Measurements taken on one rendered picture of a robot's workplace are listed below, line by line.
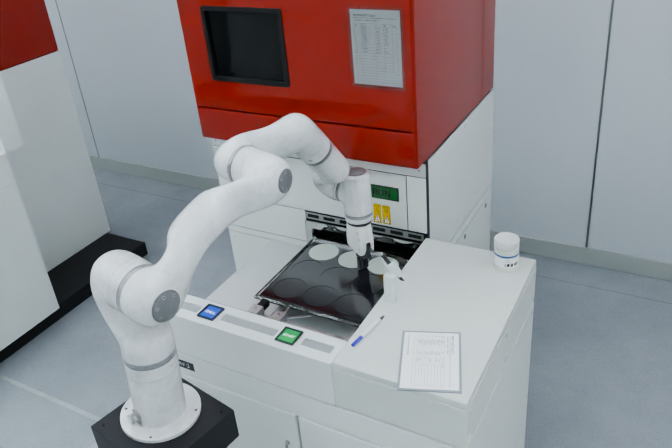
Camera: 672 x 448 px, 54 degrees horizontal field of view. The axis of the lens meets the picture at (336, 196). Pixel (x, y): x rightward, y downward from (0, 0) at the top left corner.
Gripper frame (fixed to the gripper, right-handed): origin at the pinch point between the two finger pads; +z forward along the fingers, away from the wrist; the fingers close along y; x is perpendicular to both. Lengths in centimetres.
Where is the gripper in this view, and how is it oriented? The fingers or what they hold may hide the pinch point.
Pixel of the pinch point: (362, 261)
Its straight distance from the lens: 209.8
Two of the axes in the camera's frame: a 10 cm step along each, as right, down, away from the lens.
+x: 9.0, -2.7, 3.5
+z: 0.9, 8.8, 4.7
